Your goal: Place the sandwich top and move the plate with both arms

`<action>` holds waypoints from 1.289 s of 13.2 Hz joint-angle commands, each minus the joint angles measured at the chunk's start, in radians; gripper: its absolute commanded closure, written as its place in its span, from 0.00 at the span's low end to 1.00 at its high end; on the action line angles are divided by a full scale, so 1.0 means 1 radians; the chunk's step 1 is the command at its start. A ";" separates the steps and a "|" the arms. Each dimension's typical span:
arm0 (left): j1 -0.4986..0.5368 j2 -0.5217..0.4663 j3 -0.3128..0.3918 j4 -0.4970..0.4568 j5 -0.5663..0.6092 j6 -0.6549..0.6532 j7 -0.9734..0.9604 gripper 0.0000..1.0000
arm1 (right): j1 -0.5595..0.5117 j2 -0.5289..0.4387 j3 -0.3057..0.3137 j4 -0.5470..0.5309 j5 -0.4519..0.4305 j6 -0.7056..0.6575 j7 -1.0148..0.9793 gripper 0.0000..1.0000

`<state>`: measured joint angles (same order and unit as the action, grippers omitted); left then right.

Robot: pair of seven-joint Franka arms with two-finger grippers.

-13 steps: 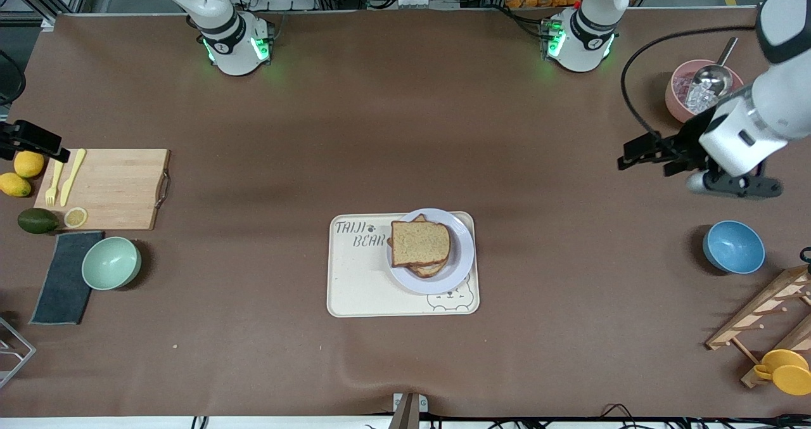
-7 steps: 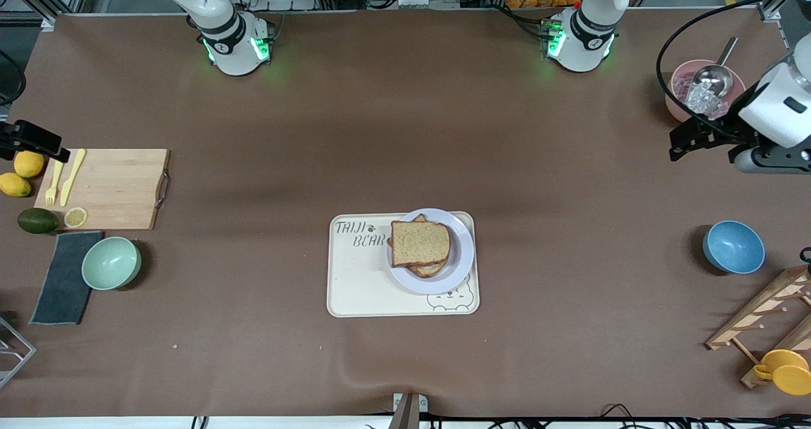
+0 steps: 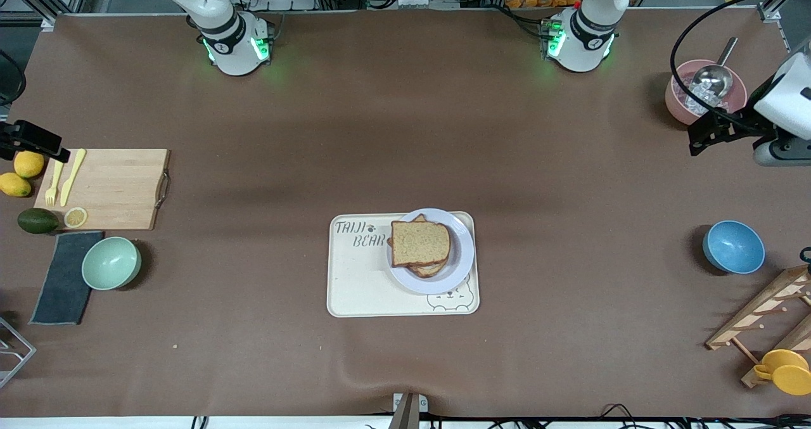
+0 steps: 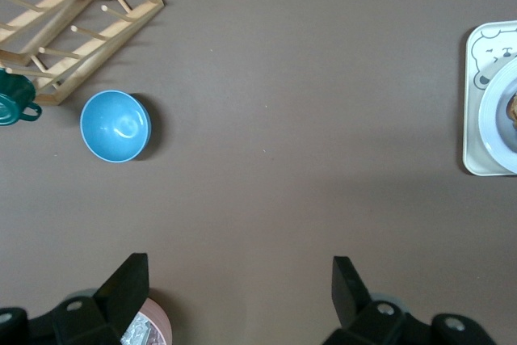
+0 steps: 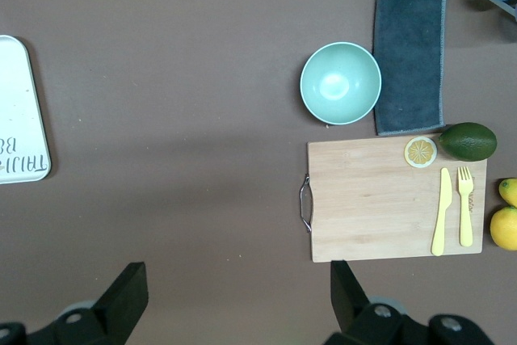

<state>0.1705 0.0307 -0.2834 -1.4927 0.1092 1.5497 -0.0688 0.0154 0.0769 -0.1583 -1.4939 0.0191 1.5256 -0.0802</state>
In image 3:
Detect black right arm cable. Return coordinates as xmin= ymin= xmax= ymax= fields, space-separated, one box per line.
xmin=0 ymin=50 xmax=27 ymax=108

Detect round white plate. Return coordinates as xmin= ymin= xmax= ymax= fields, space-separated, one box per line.
xmin=386 ymin=208 xmax=475 ymax=295

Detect toast with fried egg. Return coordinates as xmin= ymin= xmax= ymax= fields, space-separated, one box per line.
xmin=405 ymin=214 xmax=452 ymax=279

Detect round yellow lemon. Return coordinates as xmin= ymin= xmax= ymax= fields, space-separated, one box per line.
xmin=14 ymin=150 xmax=46 ymax=179

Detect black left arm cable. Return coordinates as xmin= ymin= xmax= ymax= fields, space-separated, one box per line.
xmin=670 ymin=0 xmax=811 ymax=132

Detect blue bowl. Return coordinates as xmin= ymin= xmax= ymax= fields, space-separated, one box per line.
xmin=702 ymin=220 xmax=766 ymax=274

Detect clear ice cubes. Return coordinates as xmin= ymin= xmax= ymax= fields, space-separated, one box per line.
xmin=675 ymin=74 xmax=726 ymax=116

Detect dark grey cloth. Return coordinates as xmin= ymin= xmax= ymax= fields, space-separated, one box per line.
xmin=29 ymin=231 xmax=105 ymax=326

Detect pink bowl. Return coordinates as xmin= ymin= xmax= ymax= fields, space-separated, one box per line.
xmin=665 ymin=60 xmax=748 ymax=125

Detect wooden cup rack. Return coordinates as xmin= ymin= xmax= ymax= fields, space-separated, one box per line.
xmin=705 ymin=266 xmax=811 ymax=389

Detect cream tray with bear print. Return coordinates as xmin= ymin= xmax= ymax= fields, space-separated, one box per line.
xmin=327 ymin=211 xmax=480 ymax=317

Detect metal scoop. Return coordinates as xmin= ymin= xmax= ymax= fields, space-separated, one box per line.
xmin=693 ymin=37 xmax=739 ymax=97

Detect oval yellow lemon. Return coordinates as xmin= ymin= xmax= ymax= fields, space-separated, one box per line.
xmin=0 ymin=172 xmax=32 ymax=198

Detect mint green bowl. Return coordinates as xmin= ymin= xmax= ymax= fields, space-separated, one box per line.
xmin=81 ymin=236 xmax=142 ymax=291

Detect yellow cup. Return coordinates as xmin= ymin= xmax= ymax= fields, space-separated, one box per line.
xmin=753 ymin=349 xmax=811 ymax=396

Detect wooden cutting board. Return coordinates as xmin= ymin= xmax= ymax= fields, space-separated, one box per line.
xmin=34 ymin=148 xmax=171 ymax=231

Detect metal wire rack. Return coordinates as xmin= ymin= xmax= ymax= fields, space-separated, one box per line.
xmin=0 ymin=317 xmax=37 ymax=388

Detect plain brown bread slice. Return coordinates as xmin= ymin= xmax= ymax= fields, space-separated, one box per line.
xmin=390 ymin=221 xmax=451 ymax=268

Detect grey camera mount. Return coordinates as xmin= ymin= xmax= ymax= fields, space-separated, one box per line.
xmin=388 ymin=392 xmax=428 ymax=429

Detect yellow plastic knife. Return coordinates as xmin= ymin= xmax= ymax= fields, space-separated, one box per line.
xmin=60 ymin=148 xmax=87 ymax=207

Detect green avocado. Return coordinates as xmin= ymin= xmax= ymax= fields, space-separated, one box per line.
xmin=17 ymin=208 xmax=60 ymax=234

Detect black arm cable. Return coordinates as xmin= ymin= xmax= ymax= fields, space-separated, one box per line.
xmin=0 ymin=50 xmax=27 ymax=108
xmin=670 ymin=0 xmax=811 ymax=132

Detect yellow plastic fork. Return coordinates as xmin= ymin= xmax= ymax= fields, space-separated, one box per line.
xmin=44 ymin=156 xmax=67 ymax=207

